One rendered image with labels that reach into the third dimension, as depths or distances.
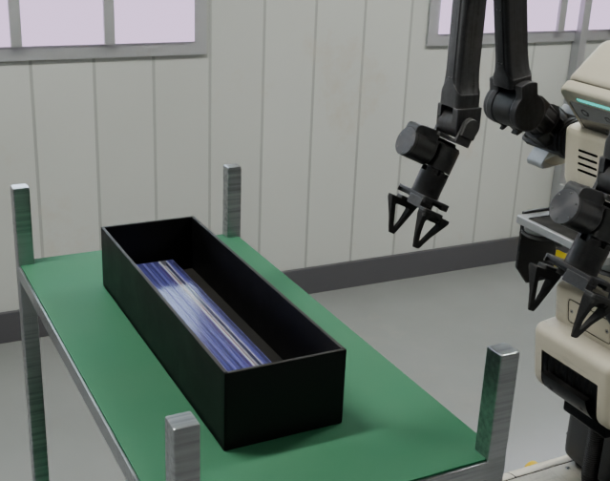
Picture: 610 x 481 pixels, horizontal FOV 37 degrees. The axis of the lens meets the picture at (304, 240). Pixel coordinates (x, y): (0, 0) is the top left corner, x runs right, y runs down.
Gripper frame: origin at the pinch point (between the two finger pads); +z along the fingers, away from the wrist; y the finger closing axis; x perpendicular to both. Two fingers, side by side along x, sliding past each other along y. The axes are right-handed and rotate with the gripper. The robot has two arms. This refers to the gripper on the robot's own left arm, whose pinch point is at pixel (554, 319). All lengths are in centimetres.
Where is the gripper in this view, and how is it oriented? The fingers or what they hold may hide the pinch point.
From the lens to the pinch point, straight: 154.6
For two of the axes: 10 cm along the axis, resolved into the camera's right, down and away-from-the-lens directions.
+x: 7.5, 2.3, 6.1
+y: 5.1, 3.8, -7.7
